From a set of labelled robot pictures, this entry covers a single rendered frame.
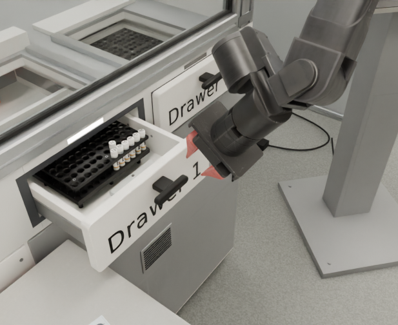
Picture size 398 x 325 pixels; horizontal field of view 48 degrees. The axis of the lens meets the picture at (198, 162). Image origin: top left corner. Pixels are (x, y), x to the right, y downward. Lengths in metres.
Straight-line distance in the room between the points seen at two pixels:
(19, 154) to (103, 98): 0.17
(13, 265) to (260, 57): 0.54
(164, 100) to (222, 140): 0.34
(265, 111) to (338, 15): 0.13
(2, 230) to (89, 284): 0.17
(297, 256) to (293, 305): 0.22
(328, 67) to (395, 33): 0.98
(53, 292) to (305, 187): 1.42
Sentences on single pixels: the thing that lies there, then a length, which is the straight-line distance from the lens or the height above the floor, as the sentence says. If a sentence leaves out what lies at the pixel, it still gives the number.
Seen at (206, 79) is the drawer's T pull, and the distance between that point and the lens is 0.97.
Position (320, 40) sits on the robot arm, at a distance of 0.52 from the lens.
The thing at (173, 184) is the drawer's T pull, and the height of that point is 0.91.
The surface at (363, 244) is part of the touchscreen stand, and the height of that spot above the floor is 0.03.
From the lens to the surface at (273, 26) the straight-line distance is 2.51.
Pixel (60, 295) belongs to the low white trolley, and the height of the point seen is 0.76.
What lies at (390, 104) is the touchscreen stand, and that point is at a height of 0.58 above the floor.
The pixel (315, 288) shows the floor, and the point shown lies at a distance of 1.73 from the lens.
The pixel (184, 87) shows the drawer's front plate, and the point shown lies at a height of 0.91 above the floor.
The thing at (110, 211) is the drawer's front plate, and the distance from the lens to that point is 0.67.
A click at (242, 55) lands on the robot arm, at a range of 0.56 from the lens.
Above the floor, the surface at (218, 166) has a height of 0.99.
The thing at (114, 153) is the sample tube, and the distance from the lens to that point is 0.78.
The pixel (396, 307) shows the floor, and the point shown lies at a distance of 1.78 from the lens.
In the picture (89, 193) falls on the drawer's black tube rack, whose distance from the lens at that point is 0.78.
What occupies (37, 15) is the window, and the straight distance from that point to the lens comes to 0.70.
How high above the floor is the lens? 1.40
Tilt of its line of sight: 41 degrees down
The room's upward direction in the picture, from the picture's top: straight up
